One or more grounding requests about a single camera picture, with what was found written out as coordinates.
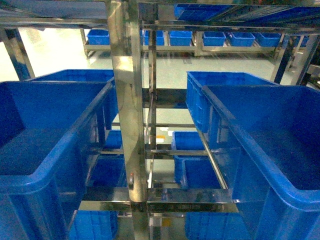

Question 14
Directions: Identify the large blue bin upper left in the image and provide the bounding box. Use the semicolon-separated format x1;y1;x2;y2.
0;81;113;240

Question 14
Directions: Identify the large blue bin upper right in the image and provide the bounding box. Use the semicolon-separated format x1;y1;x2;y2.
202;85;320;240

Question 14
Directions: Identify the large blue bin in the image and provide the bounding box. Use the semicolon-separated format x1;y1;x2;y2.
184;212;251;240
202;85;320;240
0;81;113;240
69;210;118;240

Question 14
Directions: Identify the stainless steel rack frame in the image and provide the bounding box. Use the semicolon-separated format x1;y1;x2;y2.
0;0;320;240

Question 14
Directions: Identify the large blue bin lower right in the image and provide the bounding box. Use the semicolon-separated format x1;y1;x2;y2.
184;212;251;240

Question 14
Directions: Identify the large blue bin lower left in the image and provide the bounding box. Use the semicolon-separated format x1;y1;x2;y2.
69;210;118;240

